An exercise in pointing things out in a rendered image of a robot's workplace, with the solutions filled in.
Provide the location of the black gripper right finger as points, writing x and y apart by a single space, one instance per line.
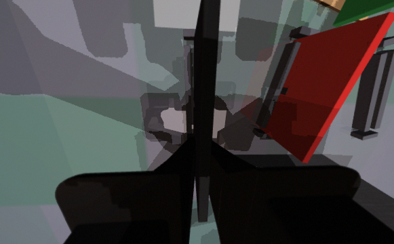
238 190

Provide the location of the red notched board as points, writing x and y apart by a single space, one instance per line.
324 71

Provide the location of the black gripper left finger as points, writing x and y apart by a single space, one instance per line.
165 193

